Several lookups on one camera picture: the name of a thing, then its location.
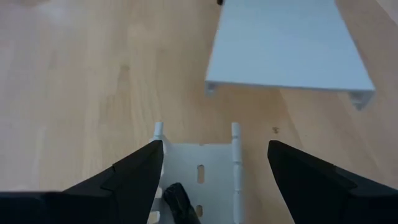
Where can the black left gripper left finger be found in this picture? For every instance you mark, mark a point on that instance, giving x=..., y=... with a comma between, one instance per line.
x=93, y=202

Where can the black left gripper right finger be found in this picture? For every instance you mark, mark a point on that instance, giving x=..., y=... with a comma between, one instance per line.
x=326, y=196

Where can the white duct cover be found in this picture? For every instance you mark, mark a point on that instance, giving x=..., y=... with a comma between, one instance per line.
x=286, y=46

